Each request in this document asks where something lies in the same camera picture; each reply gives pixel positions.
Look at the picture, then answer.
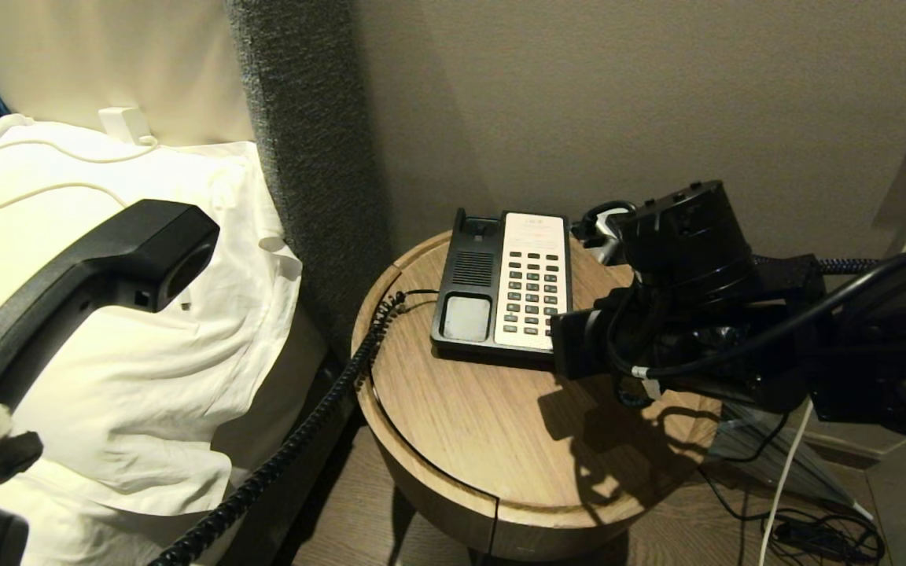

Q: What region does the black phone handset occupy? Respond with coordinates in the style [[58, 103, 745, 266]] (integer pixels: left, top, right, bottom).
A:
[[0, 199, 221, 411]]

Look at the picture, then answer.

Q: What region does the black and white phone base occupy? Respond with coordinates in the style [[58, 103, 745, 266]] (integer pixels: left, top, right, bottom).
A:
[[430, 208, 574, 372]]

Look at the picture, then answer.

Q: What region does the white pillow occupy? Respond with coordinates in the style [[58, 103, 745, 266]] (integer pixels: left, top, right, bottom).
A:
[[0, 116, 306, 566]]

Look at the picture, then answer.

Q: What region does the white charger plug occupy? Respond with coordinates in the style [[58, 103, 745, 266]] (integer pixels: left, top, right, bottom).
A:
[[98, 106, 157, 147]]

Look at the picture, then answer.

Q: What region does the cream padded headboard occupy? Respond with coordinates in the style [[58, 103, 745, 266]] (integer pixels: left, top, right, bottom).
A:
[[0, 0, 256, 149]]

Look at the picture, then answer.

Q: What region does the grey upholstered headboard panel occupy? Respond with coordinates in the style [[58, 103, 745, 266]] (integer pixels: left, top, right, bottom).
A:
[[223, 0, 392, 364]]

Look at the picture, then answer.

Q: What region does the round wooden side table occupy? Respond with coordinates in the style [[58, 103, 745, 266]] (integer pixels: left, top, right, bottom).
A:
[[350, 229, 726, 564]]

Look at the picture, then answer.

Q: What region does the black looped object with silver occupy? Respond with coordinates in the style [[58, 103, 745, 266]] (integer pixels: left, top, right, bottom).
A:
[[573, 200, 638, 266]]

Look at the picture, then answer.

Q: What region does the thin white charger cable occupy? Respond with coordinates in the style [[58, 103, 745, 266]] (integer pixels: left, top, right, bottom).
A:
[[0, 135, 160, 226]]

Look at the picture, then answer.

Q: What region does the black coiled phone cord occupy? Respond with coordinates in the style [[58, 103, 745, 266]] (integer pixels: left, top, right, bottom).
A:
[[148, 289, 440, 566]]

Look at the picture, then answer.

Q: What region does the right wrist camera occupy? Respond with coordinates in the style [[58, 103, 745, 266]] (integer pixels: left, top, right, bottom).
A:
[[551, 307, 621, 381]]

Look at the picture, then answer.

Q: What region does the black floor cable bundle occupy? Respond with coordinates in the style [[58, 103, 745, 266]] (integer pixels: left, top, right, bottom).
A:
[[695, 409, 886, 565]]

